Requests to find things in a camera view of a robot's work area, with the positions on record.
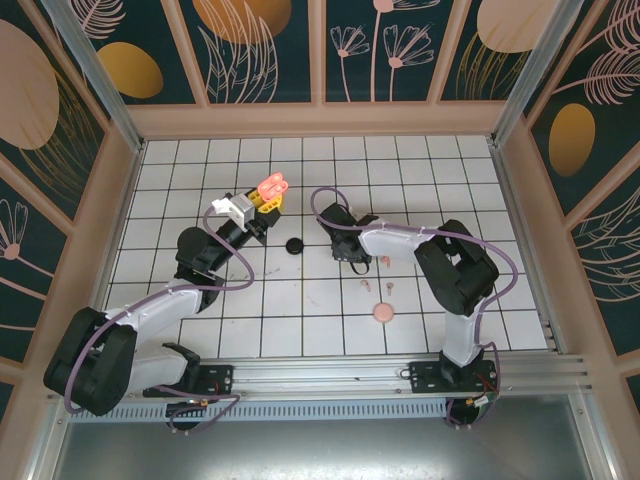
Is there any pink rectangular earbud case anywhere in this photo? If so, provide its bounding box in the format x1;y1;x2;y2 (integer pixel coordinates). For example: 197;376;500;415
256;172;291;202

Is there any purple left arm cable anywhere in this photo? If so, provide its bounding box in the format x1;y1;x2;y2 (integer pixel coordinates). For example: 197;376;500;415
64;207;256;416

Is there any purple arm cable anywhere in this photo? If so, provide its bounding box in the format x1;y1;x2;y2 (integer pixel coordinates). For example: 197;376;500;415
64;207;256;416
309;187;519;386

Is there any aluminium frame side bar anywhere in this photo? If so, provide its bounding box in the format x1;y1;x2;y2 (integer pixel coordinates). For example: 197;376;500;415
27;139;147;480
489;142;619;480

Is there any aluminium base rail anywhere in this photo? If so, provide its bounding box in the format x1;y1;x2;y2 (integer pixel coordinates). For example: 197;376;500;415
142;355;594;399

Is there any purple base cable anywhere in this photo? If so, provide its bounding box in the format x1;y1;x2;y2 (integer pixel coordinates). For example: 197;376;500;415
446;394;501;431
164;388;242;437

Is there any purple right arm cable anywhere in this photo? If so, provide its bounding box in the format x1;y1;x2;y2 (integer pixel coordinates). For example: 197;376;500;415
309;187;519;386

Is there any white slotted cable duct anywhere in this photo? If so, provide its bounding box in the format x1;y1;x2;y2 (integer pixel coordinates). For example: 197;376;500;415
59;399;450;424

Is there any aluminium frame post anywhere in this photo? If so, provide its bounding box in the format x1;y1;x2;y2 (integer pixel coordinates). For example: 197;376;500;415
491;0;586;149
39;0;147;154

